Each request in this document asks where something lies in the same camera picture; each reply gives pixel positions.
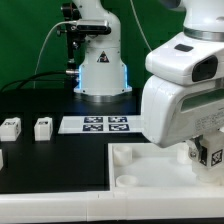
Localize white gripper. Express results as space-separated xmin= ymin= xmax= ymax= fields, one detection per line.
xmin=141 ymin=33 xmax=224 ymax=164

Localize white square tabletop part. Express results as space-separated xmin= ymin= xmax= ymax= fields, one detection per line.
xmin=108 ymin=143 xmax=224 ymax=188

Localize white sheet with markers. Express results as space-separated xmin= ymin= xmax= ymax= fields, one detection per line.
xmin=58 ymin=115 xmax=143 ymax=134

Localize white block left edge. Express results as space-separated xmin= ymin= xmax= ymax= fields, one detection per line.
xmin=0 ymin=149 xmax=4 ymax=171

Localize white front rail fixture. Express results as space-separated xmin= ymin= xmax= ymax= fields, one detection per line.
xmin=0 ymin=187 xmax=224 ymax=224

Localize white cable right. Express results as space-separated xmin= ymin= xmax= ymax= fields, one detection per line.
xmin=129 ymin=0 xmax=154 ymax=53

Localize black camera on stand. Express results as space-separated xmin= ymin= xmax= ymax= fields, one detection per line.
xmin=57 ymin=3 xmax=111 ymax=78

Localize white camera cable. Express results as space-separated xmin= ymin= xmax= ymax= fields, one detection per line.
xmin=32 ymin=21 xmax=78 ymax=90

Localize black cable bundle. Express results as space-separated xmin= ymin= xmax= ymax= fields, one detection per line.
xmin=0 ymin=70 xmax=69 ymax=93

